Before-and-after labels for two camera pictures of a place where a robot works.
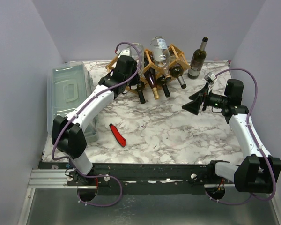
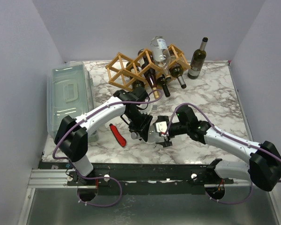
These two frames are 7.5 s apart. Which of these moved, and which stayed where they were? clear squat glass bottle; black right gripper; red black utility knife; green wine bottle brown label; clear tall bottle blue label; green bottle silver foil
Moved: black right gripper; clear squat glass bottle
Stayed: clear tall bottle blue label; red black utility knife; green bottle silver foil; green wine bottle brown label
